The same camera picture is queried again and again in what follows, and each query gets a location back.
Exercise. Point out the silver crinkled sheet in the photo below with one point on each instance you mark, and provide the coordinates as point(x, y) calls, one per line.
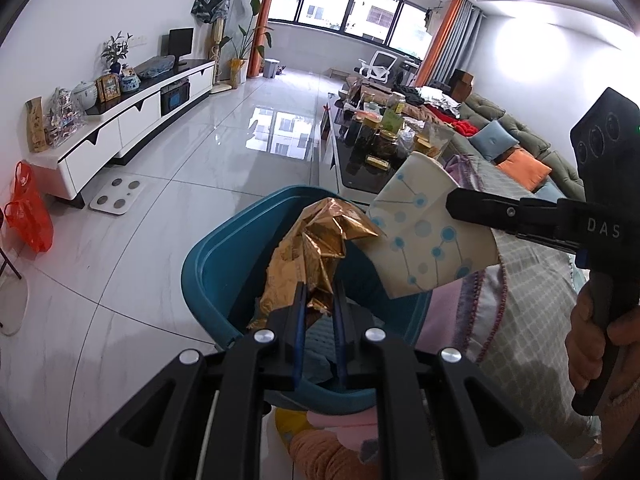
point(437, 97)

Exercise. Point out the green sofa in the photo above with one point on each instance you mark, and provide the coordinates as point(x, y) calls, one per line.
point(555, 157)

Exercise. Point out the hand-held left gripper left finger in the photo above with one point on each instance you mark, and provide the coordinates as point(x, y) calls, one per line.
point(299, 320)

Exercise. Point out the small potted plant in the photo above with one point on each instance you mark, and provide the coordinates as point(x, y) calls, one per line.
point(116, 52)

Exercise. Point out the black clothes pile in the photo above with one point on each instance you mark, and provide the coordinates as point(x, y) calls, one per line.
point(412, 95)

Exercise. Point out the blue dish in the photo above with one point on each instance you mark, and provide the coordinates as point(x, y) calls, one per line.
point(155, 66)

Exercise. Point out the orange curtain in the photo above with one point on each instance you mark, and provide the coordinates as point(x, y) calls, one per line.
point(440, 40)
point(262, 20)

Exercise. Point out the small grey bin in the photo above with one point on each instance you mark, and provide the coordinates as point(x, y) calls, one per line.
point(270, 68)

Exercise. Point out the white ceramic jar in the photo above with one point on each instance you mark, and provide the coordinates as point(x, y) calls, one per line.
point(85, 96)

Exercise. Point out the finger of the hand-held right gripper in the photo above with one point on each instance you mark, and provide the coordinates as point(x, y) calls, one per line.
point(550, 241)
point(480, 207)

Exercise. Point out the blue cushion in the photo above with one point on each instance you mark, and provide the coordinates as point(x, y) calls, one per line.
point(547, 190)

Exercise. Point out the black monitor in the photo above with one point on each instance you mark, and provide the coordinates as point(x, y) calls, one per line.
point(181, 42)

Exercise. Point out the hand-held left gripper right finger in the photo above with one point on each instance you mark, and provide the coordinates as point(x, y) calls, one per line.
point(341, 330)

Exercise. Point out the grey-blue cushion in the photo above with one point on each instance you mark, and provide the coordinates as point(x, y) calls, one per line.
point(492, 140)

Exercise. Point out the large window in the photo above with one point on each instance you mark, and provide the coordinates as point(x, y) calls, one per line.
point(350, 5)

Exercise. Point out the grey curtain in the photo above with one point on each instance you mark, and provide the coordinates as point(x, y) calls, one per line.
point(462, 45)

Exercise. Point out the blue white bowl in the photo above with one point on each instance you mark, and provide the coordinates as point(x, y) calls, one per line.
point(130, 81)

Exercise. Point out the person's fuzzy pajama leg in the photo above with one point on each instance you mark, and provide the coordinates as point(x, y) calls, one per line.
point(320, 452)

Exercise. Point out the gold foil wrapper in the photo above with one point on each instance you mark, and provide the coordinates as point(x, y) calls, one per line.
point(320, 245)

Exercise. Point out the tall potted plant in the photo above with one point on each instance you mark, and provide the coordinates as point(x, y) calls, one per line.
point(239, 70)

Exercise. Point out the orange cushion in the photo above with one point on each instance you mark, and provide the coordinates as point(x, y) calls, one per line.
point(522, 167)

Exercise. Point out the person's right forearm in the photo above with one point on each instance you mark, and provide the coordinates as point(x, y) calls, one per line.
point(622, 425)

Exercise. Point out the white office chair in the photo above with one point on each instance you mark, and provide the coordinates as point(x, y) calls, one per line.
point(377, 65)

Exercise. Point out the patterned checked table cloth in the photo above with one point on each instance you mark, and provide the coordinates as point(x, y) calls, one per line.
point(525, 320)

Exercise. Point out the clear plastic bag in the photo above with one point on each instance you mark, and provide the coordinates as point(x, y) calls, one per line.
point(64, 117)

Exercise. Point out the covered standing fan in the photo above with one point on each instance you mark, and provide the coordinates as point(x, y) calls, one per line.
point(210, 5)

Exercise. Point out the brown paper package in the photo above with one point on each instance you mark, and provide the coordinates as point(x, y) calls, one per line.
point(37, 125)

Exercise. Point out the person's right hand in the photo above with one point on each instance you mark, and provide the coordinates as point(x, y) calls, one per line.
point(580, 340)

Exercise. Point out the red plastic bag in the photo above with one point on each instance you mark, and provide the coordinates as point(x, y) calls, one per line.
point(30, 215)

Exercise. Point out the gold photo frame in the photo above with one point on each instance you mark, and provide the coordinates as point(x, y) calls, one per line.
point(108, 88)

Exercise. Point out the brown wooden box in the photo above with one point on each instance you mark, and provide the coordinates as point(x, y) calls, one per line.
point(461, 82)

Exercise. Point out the white bathroom scale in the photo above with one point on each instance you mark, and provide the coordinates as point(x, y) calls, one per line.
point(117, 196)

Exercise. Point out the blue-dotted paper cup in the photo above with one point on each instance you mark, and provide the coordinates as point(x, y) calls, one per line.
point(425, 240)

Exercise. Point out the blue trash bin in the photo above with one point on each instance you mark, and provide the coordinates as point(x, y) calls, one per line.
point(220, 270)

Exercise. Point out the white TV cabinet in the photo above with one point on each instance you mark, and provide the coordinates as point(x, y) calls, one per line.
point(100, 145)

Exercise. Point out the red cloth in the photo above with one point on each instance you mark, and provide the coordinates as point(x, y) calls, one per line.
point(464, 127)

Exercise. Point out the black glass coffee table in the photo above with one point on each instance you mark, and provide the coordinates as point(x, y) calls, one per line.
point(360, 172)

